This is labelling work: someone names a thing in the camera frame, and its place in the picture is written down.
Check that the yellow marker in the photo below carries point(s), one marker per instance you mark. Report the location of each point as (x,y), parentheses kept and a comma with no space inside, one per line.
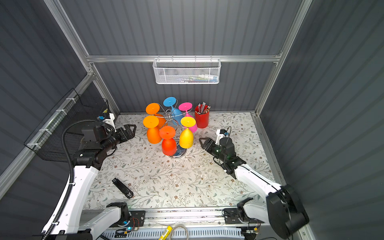
(166,233)

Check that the front orange wine glass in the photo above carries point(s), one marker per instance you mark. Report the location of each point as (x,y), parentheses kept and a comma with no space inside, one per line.
(153,132)

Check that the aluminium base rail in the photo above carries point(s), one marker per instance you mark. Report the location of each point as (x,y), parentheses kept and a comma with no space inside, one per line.
(195,217)

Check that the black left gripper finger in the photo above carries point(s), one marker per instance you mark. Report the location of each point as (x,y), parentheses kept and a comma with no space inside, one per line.
(130,129)
(125,138)

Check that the blue wine glass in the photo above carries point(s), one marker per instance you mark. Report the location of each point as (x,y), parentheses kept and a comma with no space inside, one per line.
(176,114)

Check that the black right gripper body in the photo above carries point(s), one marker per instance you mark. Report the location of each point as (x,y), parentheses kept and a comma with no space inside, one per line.
(216,149)

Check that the pencils in red cup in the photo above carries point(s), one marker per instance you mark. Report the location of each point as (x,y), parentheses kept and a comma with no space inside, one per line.
(202,108)

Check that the white wire wall basket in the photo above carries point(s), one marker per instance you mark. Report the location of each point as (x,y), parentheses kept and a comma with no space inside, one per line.
(187,71)

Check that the orange wine glass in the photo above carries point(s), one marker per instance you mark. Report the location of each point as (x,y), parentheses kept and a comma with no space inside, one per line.
(153,132)
(153,109)

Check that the red pencil cup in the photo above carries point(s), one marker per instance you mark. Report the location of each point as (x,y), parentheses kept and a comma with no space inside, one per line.
(202,120)

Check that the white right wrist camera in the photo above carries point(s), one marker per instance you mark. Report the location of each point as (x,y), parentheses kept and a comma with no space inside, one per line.
(221,133)

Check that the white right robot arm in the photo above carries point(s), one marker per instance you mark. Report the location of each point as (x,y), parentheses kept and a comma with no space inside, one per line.
(279,206)

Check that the yellow wine glass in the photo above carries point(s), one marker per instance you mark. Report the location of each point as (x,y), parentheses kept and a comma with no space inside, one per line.
(187,136)

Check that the red wine glass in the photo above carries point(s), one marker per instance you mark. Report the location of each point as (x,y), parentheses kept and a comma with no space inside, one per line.
(169,145)

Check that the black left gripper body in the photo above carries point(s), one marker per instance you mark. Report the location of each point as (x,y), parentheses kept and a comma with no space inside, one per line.
(120,136)

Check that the back orange wine glass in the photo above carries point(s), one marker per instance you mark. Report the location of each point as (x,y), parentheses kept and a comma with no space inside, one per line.
(153,109)

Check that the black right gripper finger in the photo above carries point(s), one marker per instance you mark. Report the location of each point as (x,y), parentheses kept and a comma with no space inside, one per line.
(207,146)
(206,140)

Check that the black stapler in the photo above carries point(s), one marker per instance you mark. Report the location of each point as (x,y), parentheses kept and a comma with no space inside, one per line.
(122,188)

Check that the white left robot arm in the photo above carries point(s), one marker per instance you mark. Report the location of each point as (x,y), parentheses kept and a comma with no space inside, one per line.
(84,166)

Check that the pink wine glass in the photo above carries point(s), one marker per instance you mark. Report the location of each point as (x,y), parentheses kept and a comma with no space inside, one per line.
(186,107)

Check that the chrome wine glass rack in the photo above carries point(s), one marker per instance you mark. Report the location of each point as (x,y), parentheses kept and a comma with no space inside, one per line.
(169,122)

